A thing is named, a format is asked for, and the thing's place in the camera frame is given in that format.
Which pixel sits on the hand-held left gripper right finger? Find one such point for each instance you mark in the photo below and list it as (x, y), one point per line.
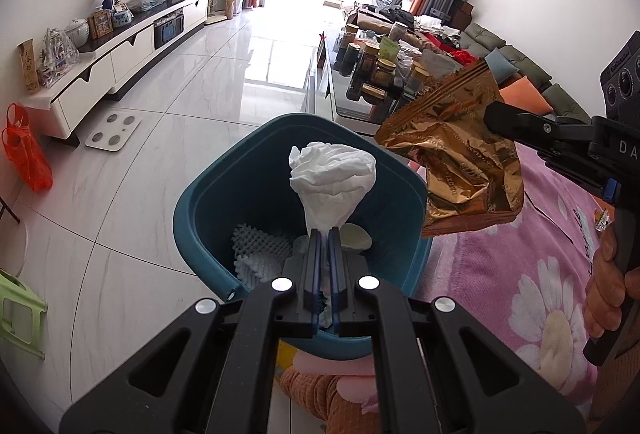
(336, 264)

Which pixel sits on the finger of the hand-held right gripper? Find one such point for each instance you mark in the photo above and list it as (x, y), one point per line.
(530, 124)
(570, 159)

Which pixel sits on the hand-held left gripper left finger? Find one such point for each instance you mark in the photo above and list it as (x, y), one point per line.
(315, 264)

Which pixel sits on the white floral paper cup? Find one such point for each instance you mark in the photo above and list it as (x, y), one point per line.
(357, 238)

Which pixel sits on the white foam fruit net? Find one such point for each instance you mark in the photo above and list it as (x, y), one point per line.
(260, 254)

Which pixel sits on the gold foil snack wrapper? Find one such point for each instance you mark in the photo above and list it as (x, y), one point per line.
(450, 164)

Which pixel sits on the white tissue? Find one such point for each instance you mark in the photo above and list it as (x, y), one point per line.
(330, 174)

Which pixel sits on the blue trash bin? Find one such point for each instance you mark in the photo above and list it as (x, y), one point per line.
(240, 174)

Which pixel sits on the person's right hand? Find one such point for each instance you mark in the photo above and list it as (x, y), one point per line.
(605, 289)

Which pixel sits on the orange cushion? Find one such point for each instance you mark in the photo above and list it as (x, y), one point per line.
(525, 96)

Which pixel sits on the green sofa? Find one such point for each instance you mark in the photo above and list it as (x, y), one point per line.
(535, 69)

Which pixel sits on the blue-grey cushion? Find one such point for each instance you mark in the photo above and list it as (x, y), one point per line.
(500, 64)

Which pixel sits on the red cloth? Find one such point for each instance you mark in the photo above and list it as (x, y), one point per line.
(465, 59)

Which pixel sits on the brown cardboard box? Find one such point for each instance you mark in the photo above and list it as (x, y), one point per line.
(461, 13)

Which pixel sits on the pink printed blanket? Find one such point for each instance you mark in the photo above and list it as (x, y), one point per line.
(500, 289)

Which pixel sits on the dark coffee table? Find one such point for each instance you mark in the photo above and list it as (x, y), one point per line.
(325, 94)

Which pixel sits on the group of glass jars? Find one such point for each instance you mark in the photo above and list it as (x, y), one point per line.
(370, 64)

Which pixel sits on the white bathroom scale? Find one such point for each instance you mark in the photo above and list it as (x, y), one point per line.
(112, 131)

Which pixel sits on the yellow flowers in white vase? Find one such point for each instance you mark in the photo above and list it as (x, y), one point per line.
(232, 4)

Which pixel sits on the white tv cabinet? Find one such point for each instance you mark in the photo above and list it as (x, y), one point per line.
(125, 59)

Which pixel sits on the green plastic stool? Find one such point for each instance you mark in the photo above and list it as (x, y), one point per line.
(20, 309)

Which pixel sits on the orange plastic bag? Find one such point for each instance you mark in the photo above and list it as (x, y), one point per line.
(27, 149)

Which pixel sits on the blue and white porcelain jar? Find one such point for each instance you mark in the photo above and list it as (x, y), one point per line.
(122, 16)

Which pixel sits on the wrapped model ship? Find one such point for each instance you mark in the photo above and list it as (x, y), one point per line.
(57, 59)

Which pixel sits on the white ceramic lidded jar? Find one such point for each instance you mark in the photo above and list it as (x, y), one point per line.
(77, 33)

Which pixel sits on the carved wooden vase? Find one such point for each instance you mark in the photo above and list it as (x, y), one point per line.
(29, 66)

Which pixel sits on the wooden picture frame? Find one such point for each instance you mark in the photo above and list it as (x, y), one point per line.
(101, 24)

